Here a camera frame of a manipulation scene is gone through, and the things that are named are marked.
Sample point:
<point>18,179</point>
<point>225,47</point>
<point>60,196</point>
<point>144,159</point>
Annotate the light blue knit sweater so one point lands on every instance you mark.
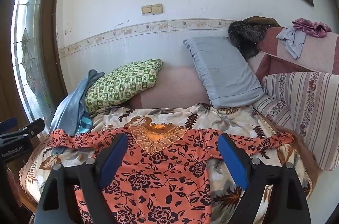
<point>71,107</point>

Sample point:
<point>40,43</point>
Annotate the cream leaf-print blanket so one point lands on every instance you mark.
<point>212,118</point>

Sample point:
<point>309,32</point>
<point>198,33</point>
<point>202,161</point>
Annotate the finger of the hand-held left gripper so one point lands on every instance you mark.
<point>29,130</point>
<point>8,123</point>

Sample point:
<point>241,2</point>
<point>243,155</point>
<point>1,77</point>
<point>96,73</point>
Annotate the dark fuzzy cloth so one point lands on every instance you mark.
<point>246,35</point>

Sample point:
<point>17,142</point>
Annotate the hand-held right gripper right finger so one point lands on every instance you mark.
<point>233,163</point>

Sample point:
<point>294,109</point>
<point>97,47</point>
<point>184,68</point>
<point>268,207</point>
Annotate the striped sofa cushion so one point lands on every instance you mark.
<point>312,107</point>

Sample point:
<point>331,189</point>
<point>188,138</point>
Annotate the dark wooden door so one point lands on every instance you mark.
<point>50,54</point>

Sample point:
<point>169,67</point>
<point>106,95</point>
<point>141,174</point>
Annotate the stained glass door window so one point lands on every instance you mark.
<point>29,54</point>

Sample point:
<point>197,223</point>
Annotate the pale blue cloth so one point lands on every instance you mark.
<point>294,39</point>

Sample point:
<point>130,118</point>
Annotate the blue-grey pillow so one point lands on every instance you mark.
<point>225,72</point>

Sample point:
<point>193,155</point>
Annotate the brown cloth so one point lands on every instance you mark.
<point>261,20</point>

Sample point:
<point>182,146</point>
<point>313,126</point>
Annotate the pink sofa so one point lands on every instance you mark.
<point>172,86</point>

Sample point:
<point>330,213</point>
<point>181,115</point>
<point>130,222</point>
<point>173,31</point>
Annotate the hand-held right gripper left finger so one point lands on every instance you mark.
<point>114,160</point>

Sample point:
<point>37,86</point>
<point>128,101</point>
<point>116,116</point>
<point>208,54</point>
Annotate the orange floral shirt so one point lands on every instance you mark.
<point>164,187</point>

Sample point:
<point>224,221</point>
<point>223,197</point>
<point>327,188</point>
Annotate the magenta cloth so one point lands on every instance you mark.
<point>312,26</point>

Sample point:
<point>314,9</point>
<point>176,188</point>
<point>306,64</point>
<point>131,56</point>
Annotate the green checked pillow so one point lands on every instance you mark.
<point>121,83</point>

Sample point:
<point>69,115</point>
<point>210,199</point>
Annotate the teal striped cloth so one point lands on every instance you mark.
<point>84,123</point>

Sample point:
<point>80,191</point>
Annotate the beige wall switch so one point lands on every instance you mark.
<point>156,8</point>
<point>146,9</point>

